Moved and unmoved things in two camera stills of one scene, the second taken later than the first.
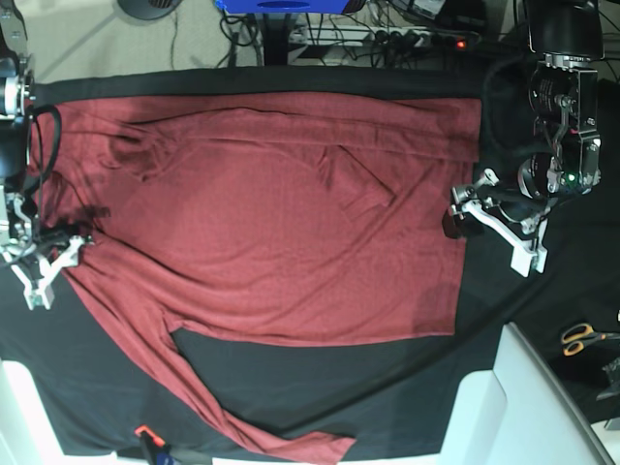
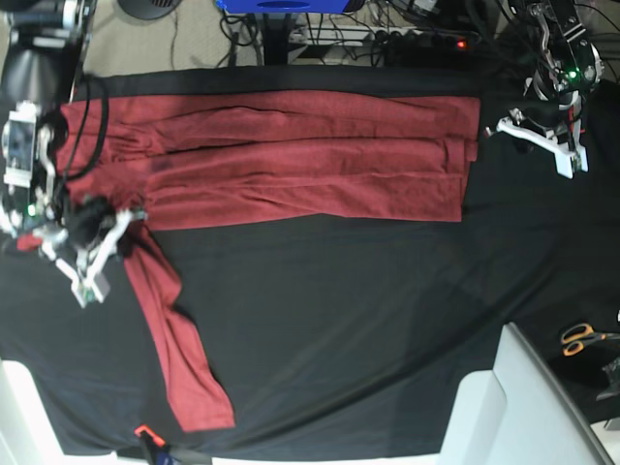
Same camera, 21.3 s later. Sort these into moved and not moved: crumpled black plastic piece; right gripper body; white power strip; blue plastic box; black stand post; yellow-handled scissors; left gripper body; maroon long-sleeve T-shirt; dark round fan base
Moved: left gripper body; maroon long-sleeve T-shirt; right gripper body
Not moved: dark round fan base; crumpled black plastic piece; blue plastic box; yellow-handled scissors; black stand post; white power strip
